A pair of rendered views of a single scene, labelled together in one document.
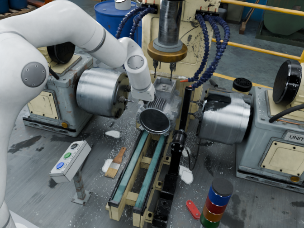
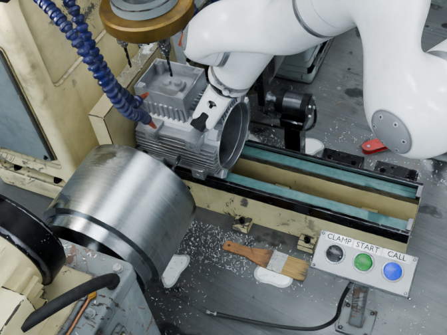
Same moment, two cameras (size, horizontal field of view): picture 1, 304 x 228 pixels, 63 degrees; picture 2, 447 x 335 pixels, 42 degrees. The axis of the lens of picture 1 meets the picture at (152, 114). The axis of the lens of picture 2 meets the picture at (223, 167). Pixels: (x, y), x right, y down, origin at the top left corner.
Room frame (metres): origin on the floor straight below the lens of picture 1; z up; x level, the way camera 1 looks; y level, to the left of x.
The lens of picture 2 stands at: (0.66, 0.85, 1.96)
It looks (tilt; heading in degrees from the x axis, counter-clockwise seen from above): 49 degrees down; 288
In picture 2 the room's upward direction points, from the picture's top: 9 degrees counter-clockwise
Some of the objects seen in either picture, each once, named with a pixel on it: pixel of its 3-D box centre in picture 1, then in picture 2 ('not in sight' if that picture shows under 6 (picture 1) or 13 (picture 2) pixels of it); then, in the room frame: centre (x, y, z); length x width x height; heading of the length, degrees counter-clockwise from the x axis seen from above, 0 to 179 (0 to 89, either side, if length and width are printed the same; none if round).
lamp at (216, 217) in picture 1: (213, 209); not in sight; (0.42, -0.21, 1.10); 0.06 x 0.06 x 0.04
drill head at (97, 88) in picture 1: (96, 91); (106, 241); (1.09, 0.30, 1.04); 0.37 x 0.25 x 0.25; 76
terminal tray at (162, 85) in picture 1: (163, 90); (171, 90); (1.04, -0.05, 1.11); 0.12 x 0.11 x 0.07; 165
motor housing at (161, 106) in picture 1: (159, 109); (194, 125); (1.00, -0.04, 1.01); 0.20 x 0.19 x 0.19; 165
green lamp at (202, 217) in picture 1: (211, 216); not in sight; (0.42, -0.21, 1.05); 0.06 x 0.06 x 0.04
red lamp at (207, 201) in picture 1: (216, 201); not in sight; (0.42, -0.21, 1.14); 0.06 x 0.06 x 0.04
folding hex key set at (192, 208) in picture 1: (192, 209); (378, 145); (0.58, -0.20, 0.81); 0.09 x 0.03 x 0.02; 29
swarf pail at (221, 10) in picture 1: (218, 16); not in sight; (5.40, -1.28, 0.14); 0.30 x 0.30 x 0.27
